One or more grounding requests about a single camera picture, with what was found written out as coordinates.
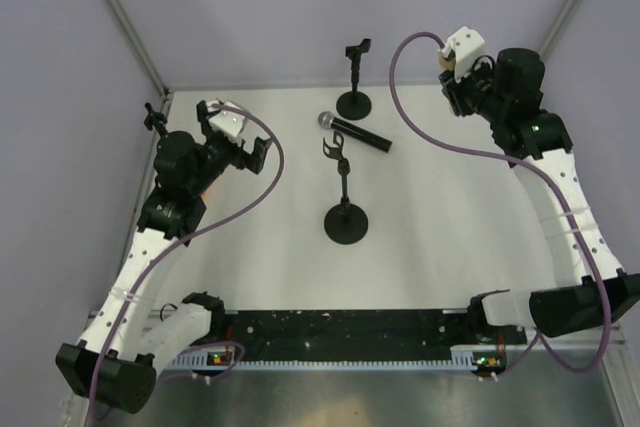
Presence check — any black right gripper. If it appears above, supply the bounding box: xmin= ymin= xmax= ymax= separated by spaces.
xmin=439 ymin=56 xmax=507 ymax=124

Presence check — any beige microphone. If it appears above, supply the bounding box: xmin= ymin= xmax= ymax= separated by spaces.
xmin=437 ymin=49 xmax=457 ymax=72

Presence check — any black microphone stand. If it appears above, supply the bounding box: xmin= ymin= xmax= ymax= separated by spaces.
xmin=323 ymin=131 xmax=369 ymax=245
xmin=336 ymin=38 xmax=372 ymax=121
xmin=143 ymin=102 xmax=169 ymax=140

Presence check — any black microphone silver grille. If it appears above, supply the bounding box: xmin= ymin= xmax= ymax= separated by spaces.
xmin=318 ymin=111 xmax=392 ymax=153

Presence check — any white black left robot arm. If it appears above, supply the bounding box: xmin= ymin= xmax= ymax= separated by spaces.
xmin=55 ymin=100 xmax=278 ymax=420

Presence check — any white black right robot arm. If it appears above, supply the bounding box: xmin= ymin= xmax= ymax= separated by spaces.
xmin=439 ymin=47 xmax=639 ymax=337

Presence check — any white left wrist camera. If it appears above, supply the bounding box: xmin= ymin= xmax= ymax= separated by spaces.
xmin=205 ymin=99 xmax=248 ymax=145

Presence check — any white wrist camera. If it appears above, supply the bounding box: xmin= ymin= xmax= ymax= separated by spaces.
xmin=205 ymin=99 xmax=248 ymax=145
xmin=440 ymin=26 xmax=486 ymax=83

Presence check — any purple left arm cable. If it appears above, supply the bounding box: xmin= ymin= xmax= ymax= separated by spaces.
xmin=84 ymin=102 xmax=287 ymax=427

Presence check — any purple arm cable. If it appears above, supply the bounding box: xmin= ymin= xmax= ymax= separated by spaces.
xmin=84 ymin=102 xmax=287 ymax=427
xmin=388 ymin=31 xmax=614 ymax=383

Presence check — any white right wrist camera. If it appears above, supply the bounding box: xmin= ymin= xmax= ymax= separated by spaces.
xmin=440 ymin=26 xmax=486 ymax=83

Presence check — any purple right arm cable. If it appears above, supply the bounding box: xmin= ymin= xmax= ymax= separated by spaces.
xmin=388 ymin=31 xmax=614 ymax=383

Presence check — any aluminium frame post right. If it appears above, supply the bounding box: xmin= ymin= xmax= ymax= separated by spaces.
xmin=528 ymin=0 xmax=585 ymax=88

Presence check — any aluminium frame post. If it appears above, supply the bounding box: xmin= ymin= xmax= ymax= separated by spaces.
xmin=103 ymin=0 xmax=170 ymax=100
xmin=528 ymin=0 xmax=585 ymax=88

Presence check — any aluminium frame post left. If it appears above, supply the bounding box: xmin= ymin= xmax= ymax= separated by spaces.
xmin=103 ymin=0 xmax=170 ymax=100

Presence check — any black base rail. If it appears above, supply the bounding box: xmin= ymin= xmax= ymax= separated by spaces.
xmin=206 ymin=309 xmax=526 ymax=362

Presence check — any grey slotted cable duct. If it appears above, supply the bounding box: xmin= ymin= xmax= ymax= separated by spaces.
xmin=165 ymin=348 xmax=506 ymax=372

